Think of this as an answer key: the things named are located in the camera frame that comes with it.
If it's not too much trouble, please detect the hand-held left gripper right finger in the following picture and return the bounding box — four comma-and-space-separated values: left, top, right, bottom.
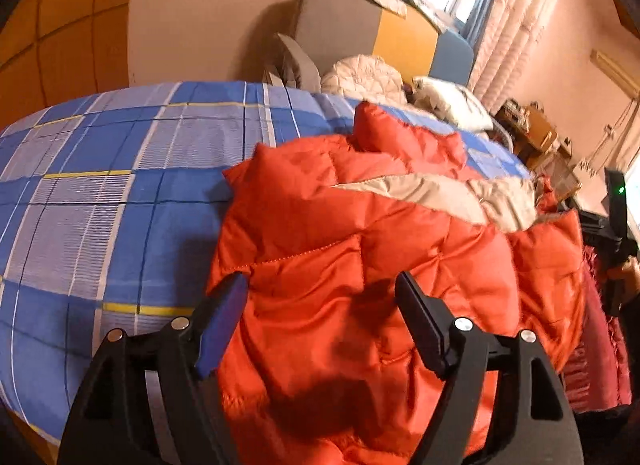
395, 271, 586, 465

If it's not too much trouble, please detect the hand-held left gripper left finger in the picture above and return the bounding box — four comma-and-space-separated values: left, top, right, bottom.
57, 272, 251, 465

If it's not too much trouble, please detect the orange puffer jacket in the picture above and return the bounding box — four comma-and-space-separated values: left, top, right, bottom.
205, 101, 588, 465

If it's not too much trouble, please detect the person's right hand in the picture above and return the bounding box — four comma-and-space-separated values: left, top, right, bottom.
606, 255, 640, 304

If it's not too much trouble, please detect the rattan wooden chair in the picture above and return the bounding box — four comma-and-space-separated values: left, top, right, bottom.
532, 152, 583, 206

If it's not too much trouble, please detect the light wooden chair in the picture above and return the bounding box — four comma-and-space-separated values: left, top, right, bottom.
522, 107, 558, 150

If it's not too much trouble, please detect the red ruffled bedspread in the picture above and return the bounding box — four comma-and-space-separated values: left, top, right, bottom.
562, 245, 633, 413

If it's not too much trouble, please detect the cluttered wooden desk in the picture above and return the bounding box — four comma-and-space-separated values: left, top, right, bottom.
495, 97, 576, 170

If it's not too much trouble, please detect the bed with blue plaid sheet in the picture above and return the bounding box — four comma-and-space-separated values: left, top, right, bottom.
0, 81, 533, 451

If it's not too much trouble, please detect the white deer print pillow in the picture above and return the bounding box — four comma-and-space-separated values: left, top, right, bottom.
411, 76, 496, 133

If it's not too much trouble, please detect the patterned beige curtain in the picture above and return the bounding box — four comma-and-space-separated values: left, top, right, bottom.
467, 0, 573, 113

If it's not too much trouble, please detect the beige quilted blanket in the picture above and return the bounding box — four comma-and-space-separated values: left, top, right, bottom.
320, 55, 408, 106

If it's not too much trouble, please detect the grey yellow blue headboard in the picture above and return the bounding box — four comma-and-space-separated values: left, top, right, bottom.
292, 0, 475, 88

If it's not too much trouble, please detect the wooden wardrobe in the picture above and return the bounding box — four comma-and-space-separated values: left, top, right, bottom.
0, 0, 141, 130

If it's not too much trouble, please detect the wall air conditioner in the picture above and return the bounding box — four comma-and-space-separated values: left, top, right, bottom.
590, 49, 640, 98

